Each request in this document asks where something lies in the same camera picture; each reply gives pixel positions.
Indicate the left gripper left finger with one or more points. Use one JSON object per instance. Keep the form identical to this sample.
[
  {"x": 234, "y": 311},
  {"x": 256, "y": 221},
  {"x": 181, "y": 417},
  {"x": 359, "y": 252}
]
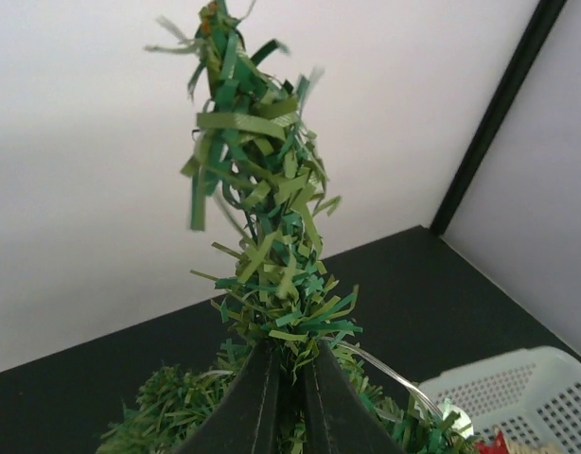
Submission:
[{"x": 245, "y": 422}]

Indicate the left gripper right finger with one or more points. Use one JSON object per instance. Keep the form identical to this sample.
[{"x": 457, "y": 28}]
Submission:
[{"x": 336, "y": 420}]

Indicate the white plastic basket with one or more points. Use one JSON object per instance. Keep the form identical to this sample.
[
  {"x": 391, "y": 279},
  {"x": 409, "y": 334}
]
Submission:
[{"x": 532, "y": 395}]

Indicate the small green christmas tree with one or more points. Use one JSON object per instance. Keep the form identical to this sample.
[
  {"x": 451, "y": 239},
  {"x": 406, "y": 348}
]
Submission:
[{"x": 255, "y": 157}]

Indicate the pile of christmas ornaments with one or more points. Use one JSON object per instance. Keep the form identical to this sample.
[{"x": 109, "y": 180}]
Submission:
[{"x": 501, "y": 444}]

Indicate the right black frame post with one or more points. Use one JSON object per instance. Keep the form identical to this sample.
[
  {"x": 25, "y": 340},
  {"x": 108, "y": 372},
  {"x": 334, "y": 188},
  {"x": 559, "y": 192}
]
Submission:
[{"x": 529, "y": 46}]

